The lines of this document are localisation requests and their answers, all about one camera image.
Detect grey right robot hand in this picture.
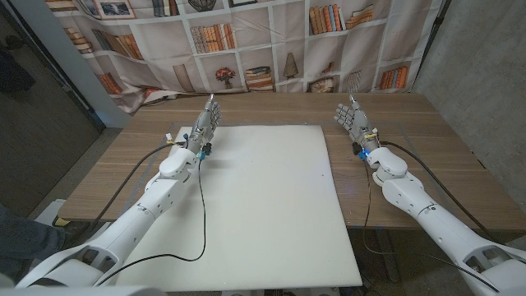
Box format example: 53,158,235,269
334,94,381,155

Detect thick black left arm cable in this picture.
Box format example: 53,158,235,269
65,141,188,247

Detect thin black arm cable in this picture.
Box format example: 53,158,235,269
95,155,207,288
362,155,501,294

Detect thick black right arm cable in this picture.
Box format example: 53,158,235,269
378,140,526,264

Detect white memory foam sheet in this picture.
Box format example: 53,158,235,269
107,124,363,293

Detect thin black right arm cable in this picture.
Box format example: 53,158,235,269
362,155,501,294

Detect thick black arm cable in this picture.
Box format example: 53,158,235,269
65,141,188,247
378,140,526,264

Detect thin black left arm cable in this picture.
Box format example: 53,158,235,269
95,155,207,288

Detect dark metal table leg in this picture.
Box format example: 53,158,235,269
376,229,402,283

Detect person in blue jeans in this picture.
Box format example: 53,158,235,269
0,203,67,283

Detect white box on floor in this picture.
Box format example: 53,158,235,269
35,199,67,227

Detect black backdrop stand pole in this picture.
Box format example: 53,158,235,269
415,0,453,86

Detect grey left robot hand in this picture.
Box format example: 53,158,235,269
186,93,223,154

